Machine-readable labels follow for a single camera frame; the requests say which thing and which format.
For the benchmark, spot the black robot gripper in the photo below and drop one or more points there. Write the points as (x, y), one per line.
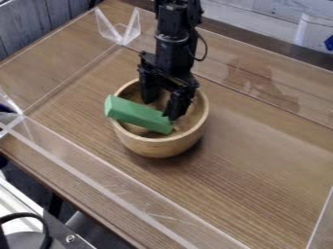
(166, 70)

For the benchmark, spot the green rectangular block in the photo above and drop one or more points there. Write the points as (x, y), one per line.
(132, 113)

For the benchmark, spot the brown wooden bowl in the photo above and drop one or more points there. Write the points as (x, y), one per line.
(155, 145)

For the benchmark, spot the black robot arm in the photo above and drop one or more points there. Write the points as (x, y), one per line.
(178, 17)

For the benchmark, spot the white container in background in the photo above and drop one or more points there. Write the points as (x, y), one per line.
(314, 33)

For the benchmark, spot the clear acrylic corner bracket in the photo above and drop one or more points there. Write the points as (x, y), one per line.
(118, 33)

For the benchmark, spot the clear acrylic front wall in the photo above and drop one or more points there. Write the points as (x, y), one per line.
(151, 221)

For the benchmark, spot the grey metal bracket with screw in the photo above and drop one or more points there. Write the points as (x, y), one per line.
(64, 238)

